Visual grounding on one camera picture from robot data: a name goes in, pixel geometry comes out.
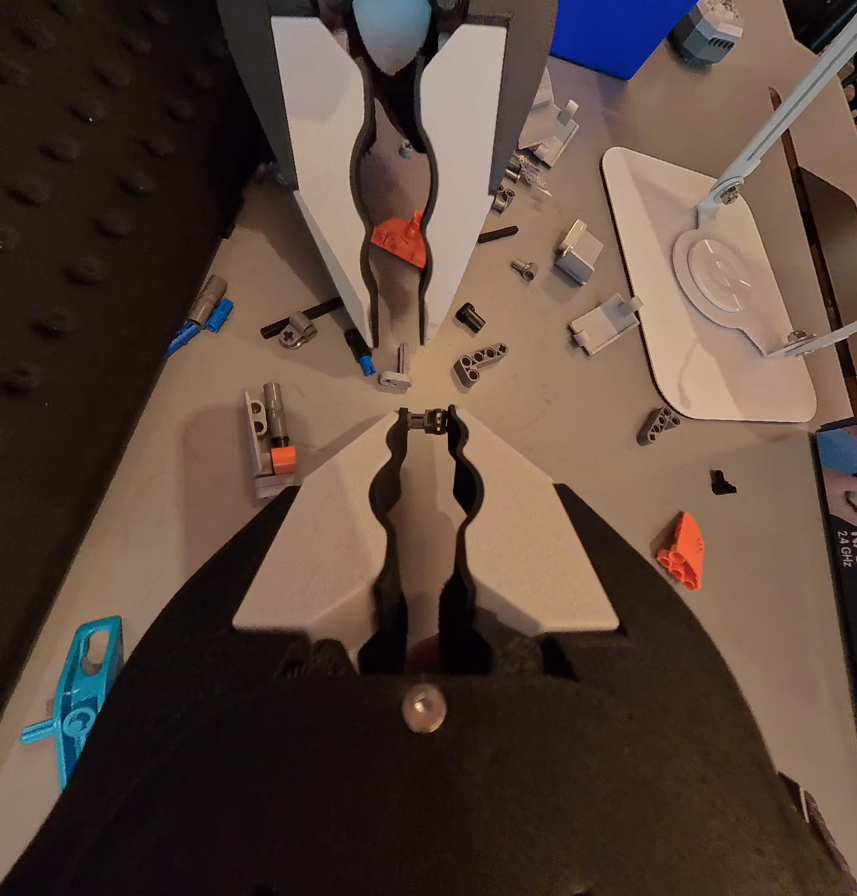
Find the light grey curved panel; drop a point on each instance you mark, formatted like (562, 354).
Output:
(603, 325)

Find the small grey pin connector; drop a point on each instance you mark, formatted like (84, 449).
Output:
(525, 269)

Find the cyan plastic tool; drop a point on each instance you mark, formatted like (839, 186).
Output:
(85, 693)

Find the blue toy robot box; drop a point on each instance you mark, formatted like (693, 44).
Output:
(848, 560)

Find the long dark grey angled beam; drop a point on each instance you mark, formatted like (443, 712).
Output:
(481, 362)

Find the black bush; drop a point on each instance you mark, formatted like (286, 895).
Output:
(470, 316)

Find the grey motor block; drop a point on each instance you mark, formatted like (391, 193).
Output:
(705, 31)

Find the blue plastic bin white tag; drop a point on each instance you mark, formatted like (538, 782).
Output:
(610, 35)

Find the dark grey double connector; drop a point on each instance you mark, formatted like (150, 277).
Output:
(502, 199)

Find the long black axle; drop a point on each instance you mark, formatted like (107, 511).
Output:
(323, 310)

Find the grey orange brick assembly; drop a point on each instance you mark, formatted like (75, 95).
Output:
(271, 437)

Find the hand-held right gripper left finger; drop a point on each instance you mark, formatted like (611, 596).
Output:
(316, 560)

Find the small black connector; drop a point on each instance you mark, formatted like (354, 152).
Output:
(721, 483)

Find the grey axle connector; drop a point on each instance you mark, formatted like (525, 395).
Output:
(297, 332)

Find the long blue pin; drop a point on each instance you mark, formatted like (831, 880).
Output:
(180, 341)

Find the short black axle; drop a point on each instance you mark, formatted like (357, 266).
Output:
(498, 234)

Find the grey panel piece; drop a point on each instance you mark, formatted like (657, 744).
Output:
(561, 136)

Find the dark grey black pin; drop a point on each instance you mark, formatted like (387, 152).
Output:
(425, 420)

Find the white book stand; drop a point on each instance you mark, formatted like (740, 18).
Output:
(708, 280)

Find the black pin blue end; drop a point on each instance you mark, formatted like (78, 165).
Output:
(358, 350)

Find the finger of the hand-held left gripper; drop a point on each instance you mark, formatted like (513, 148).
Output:
(463, 140)
(316, 140)

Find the orange angled block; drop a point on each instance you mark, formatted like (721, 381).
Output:
(680, 549)

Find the grey tube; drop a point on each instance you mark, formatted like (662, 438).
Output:
(208, 301)

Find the orange studded wedge plate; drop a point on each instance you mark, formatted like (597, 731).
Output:
(400, 243)

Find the dark grey connectors plastic bag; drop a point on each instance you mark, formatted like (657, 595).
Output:
(523, 169)

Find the short dark grey angled beam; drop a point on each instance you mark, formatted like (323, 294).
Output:
(658, 425)

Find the light grey box piece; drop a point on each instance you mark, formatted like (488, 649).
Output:
(579, 255)

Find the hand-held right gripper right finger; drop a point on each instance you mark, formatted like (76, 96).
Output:
(533, 560)

